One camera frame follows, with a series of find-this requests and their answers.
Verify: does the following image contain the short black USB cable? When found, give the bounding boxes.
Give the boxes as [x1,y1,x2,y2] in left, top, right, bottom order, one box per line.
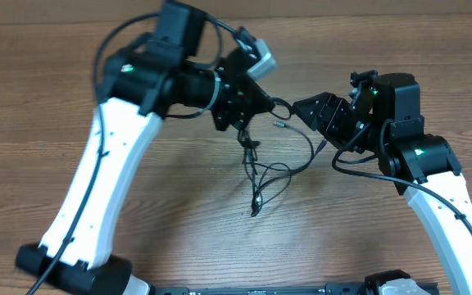
[256,120,329,181]

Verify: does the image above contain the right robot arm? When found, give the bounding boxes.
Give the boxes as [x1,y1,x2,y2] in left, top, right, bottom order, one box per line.
[293,70,472,294]

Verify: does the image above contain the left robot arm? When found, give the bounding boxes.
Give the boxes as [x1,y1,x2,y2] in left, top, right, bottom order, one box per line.
[16,1,276,295]

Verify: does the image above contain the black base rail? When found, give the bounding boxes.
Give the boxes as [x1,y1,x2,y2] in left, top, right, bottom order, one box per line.
[129,268,440,295]

